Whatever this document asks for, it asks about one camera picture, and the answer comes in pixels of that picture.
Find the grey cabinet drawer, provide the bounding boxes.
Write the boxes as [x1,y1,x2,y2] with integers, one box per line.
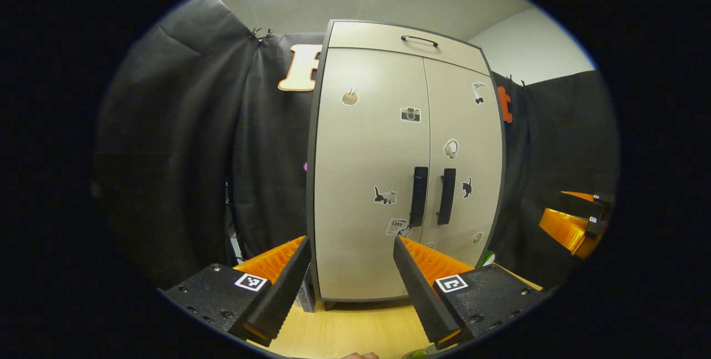
[328,21,490,76]

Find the grey cabinet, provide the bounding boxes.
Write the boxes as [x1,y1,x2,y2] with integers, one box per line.
[306,19,507,311]

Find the black door handle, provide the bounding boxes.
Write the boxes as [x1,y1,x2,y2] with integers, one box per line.
[437,168,457,226]
[409,167,429,228]

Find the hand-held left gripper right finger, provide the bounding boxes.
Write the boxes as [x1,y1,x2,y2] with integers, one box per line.
[393,236,548,350]

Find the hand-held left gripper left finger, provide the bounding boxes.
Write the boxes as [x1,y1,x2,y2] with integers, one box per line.
[158,236,313,347]

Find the black backdrop cloth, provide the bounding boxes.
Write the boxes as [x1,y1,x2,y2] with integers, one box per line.
[92,0,620,293]

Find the cabinet door with headphone sticker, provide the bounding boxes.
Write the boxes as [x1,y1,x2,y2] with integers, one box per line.
[419,58,504,268]

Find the cabinet door with camera sticker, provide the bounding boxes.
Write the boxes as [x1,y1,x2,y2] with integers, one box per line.
[313,48,431,301]

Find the white printed box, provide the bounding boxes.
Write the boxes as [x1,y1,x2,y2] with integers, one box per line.
[296,278,317,313]

